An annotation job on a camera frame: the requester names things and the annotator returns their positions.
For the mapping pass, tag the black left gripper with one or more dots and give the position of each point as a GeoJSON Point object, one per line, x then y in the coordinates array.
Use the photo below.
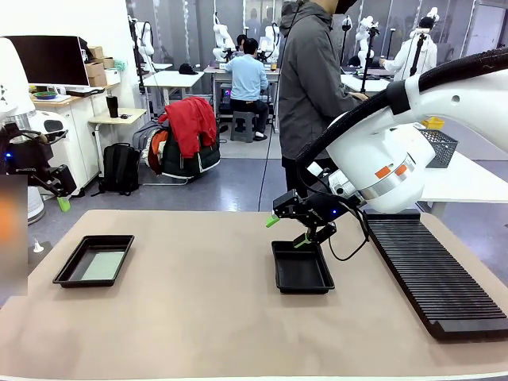
{"type": "Point", "coordinates": [24, 160]}

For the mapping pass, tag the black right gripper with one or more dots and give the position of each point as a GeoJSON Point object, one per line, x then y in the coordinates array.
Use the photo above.
{"type": "Point", "coordinates": [323, 212]}

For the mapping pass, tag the black plastic ESD tray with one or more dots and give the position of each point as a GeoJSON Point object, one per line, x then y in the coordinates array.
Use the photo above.
{"type": "Point", "coordinates": [301, 274]}
{"type": "Point", "coordinates": [71, 274]}

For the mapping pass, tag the green perforated circuit board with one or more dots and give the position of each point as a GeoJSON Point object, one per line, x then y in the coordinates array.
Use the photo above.
{"type": "Point", "coordinates": [103, 266]}

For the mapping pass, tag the person's right forearm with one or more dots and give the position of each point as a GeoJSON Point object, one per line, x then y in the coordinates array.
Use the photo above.
{"type": "Point", "coordinates": [351, 97]}

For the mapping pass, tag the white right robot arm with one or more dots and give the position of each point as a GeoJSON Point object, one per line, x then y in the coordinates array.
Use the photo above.
{"type": "Point", "coordinates": [377, 151]}

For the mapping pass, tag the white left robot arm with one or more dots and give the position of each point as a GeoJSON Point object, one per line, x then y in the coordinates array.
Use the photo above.
{"type": "Point", "coordinates": [14, 79]}

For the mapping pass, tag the white cabinet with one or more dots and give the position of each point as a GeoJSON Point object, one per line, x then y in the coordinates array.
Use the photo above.
{"type": "Point", "coordinates": [79, 151]}

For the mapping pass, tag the white perforated air purifier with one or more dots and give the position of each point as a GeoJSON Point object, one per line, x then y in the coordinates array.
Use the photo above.
{"type": "Point", "coordinates": [36, 206]}

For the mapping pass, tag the black backpack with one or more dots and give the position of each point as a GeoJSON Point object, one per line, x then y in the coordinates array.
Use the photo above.
{"type": "Point", "coordinates": [119, 166]}

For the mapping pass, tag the mannequin with orange garment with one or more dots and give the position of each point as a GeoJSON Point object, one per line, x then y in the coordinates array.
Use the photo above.
{"type": "Point", "coordinates": [12, 222]}

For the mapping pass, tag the small white floor object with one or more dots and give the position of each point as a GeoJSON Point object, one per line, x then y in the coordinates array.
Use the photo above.
{"type": "Point", "coordinates": [38, 247]}

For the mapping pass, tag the colourful bowl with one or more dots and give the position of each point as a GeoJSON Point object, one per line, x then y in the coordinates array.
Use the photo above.
{"type": "Point", "coordinates": [45, 95]}

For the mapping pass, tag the black tumbler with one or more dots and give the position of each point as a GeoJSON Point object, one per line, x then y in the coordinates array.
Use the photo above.
{"type": "Point", "coordinates": [112, 106]}

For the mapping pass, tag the grey bag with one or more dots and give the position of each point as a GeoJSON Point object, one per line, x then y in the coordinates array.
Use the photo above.
{"type": "Point", "coordinates": [143, 139]}

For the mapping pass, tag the black keyboard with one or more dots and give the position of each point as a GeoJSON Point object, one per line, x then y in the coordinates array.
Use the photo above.
{"type": "Point", "coordinates": [83, 92]}

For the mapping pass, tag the small wooden side table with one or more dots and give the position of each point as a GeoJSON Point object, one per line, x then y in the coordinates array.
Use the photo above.
{"type": "Point", "coordinates": [127, 115]}

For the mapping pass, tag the orange garment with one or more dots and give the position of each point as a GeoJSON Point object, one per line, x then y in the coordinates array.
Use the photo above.
{"type": "Point", "coordinates": [156, 147]}

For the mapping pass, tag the small cardboard box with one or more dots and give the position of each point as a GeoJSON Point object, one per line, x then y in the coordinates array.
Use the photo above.
{"type": "Point", "coordinates": [96, 52]}
{"type": "Point", "coordinates": [97, 80]}
{"type": "Point", "coordinates": [108, 63]}
{"type": "Point", "coordinates": [94, 69]}

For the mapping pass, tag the grey plastic stool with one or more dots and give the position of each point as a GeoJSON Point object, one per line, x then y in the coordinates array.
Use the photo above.
{"type": "Point", "coordinates": [242, 125]}

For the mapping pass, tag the dark green jacket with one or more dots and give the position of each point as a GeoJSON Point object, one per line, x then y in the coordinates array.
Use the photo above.
{"type": "Point", "coordinates": [206, 158]}

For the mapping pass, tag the black computer monitor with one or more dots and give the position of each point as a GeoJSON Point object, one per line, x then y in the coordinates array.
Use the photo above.
{"type": "Point", "coordinates": [47, 59]}

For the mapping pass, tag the black slotted board rack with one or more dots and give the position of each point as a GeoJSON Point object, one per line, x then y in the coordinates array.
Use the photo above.
{"type": "Point", "coordinates": [428, 274]}

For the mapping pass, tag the red jacket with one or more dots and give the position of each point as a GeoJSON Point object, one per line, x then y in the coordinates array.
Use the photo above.
{"type": "Point", "coordinates": [190, 123]}

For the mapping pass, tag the person in grey jacket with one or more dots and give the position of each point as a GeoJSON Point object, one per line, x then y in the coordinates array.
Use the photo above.
{"type": "Point", "coordinates": [305, 79]}

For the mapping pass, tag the white desk with cap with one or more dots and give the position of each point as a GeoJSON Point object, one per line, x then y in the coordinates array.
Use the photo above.
{"type": "Point", "coordinates": [170, 79]}

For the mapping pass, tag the white background table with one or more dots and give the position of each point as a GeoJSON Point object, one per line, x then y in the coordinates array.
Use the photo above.
{"type": "Point", "coordinates": [369, 83]}

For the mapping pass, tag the seated person light blue shirt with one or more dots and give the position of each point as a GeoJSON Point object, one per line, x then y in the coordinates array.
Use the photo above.
{"type": "Point", "coordinates": [246, 79]}

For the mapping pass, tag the grey plastic mesh basket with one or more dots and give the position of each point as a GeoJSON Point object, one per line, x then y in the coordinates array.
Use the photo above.
{"type": "Point", "coordinates": [444, 148]}

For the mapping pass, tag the yellow box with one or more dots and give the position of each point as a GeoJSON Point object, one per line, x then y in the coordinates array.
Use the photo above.
{"type": "Point", "coordinates": [434, 124]}

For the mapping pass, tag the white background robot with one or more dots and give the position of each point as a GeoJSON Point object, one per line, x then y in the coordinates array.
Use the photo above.
{"type": "Point", "coordinates": [365, 33]}
{"type": "Point", "coordinates": [272, 41]}
{"type": "Point", "coordinates": [222, 37]}
{"type": "Point", "coordinates": [143, 37]}

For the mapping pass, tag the black pole stand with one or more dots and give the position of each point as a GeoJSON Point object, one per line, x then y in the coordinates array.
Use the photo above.
{"type": "Point", "coordinates": [367, 67]}

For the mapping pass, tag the grey work desk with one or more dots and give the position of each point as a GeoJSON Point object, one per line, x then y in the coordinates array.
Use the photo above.
{"type": "Point", "coordinates": [216, 79]}

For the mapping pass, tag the black cap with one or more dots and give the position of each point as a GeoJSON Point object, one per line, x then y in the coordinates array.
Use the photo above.
{"type": "Point", "coordinates": [187, 70]}

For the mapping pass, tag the large white table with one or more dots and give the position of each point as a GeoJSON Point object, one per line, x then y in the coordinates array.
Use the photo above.
{"type": "Point", "coordinates": [468, 178]}

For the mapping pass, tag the person in white coat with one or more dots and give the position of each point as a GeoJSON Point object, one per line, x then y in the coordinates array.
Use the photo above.
{"type": "Point", "coordinates": [405, 59]}

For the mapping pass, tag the dark-haired person behind desk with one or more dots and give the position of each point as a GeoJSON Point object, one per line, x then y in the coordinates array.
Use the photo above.
{"type": "Point", "coordinates": [242, 39]}

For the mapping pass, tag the black camera tripod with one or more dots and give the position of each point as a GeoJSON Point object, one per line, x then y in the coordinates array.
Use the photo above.
{"type": "Point", "coordinates": [416, 55]}

